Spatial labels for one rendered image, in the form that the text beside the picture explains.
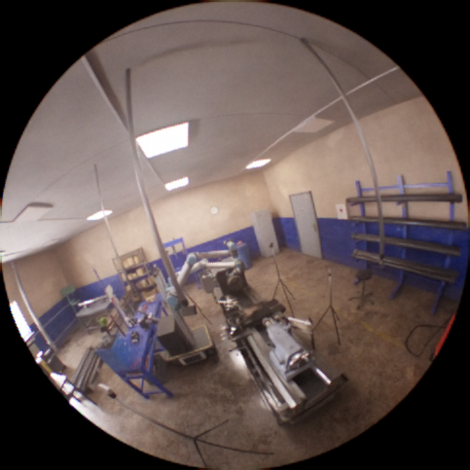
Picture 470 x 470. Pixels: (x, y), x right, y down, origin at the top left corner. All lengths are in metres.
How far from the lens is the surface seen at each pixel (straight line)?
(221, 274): 2.87
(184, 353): 3.05
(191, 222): 5.94
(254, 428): 2.43
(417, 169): 3.40
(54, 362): 5.84
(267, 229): 6.12
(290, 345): 1.47
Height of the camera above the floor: 2.34
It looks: 10 degrees down
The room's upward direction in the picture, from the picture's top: 17 degrees counter-clockwise
